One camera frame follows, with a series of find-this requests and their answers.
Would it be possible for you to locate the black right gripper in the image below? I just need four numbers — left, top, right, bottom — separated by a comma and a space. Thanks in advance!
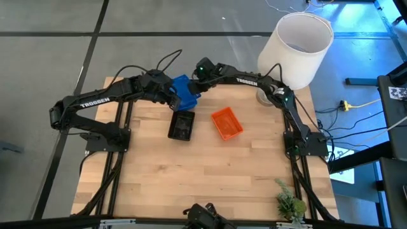
188, 57, 224, 95

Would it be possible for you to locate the green potted succulent plant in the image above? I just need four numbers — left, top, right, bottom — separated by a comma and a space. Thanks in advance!
275, 177, 308, 224

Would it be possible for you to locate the black frame beam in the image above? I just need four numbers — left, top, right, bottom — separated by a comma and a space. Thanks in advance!
0, 215, 407, 229

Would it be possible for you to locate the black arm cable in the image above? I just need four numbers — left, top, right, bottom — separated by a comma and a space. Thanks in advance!
109, 64, 149, 84
266, 62, 284, 84
155, 48, 184, 71

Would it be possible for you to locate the orange plastic slotted basket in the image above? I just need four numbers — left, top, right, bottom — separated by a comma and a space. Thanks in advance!
210, 106, 244, 142

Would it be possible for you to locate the black aluminium frame rail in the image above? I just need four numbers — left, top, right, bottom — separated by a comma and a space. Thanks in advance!
94, 101, 125, 217
284, 111, 303, 201
107, 101, 134, 217
300, 155, 340, 223

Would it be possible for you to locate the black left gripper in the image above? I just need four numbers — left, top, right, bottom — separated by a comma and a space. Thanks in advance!
144, 81, 182, 112

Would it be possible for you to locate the white paper sheet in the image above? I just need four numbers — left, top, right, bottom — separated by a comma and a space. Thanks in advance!
330, 144, 355, 184

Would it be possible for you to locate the black table-level camera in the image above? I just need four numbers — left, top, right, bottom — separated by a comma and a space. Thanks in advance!
183, 202, 238, 229

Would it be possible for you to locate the yellow power cable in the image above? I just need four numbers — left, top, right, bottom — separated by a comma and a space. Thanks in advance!
348, 97, 382, 109

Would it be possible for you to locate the black plastic mesh basket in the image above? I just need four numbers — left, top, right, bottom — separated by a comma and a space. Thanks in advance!
167, 109, 196, 142

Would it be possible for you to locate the blue plastic slotted basket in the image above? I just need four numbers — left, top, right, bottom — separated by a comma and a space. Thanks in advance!
170, 74, 198, 106
173, 81, 202, 112

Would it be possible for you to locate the printed marker paper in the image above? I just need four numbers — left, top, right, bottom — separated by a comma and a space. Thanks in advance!
388, 86, 407, 101

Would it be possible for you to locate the black desk leg bar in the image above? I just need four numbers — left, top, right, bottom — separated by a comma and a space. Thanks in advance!
327, 141, 394, 174

